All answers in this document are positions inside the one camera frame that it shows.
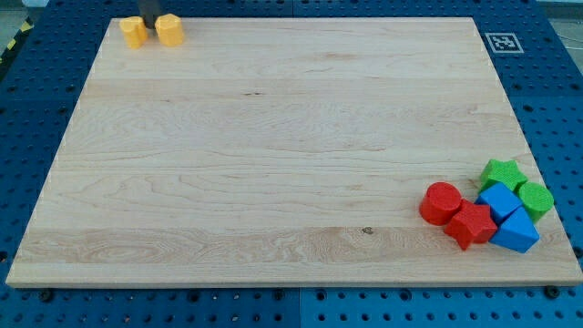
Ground yellow heart block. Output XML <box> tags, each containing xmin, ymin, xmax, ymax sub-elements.
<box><xmin>119</xmin><ymin>16</ymin><xmax>148</xmax><ymax>49</ymax></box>

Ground yellow hexagon block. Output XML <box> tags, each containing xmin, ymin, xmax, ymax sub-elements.
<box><xmin>155</xmin><ymin>14</ymin><xmax>184</xmax><ymax>46</ymax></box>

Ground red cylinder block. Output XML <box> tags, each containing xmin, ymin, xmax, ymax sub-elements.
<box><xmin>419</xmin><ymin>181</ymin><xmax>462</xmax><ymax>226</ymax></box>

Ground red star block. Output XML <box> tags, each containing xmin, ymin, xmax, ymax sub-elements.
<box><xmin>445</xmin><ymin>200</ymin><xmax>498</xmax><ymax>251</ymax></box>

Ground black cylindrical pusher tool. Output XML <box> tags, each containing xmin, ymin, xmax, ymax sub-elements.
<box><xmin>137</xmin><ymin>0</ymin><xmax>162</xmax><ymax>29</ymax></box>

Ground blue cube block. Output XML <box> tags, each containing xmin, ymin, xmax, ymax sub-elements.
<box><xmin>475</xmin><ymin>182</ymin><xmax>522</xmax><ymax>225</ymax></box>

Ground green star block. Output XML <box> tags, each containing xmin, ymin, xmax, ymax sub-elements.
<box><xmin>479</xmin><ymin>159</ymin><xmax>528</xmax><ymax>192</ymax></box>

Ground blue triangle block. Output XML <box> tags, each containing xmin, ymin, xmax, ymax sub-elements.
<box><xmin>489</xmin><ymin>207</ymin><xmax>540</xmax><ymax>253</ymax></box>

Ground white fiducial marker tag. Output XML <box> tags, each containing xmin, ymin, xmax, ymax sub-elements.
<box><xmin>485</xmin><ymin>32</ymin><xmax>524</xmax><ymax>54</ymax></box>

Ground green cylinder block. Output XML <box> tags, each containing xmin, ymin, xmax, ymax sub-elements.
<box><xmin>518</xmin><ymin>182</ymin><xmax>555</xmax><ymax>223</ymax></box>

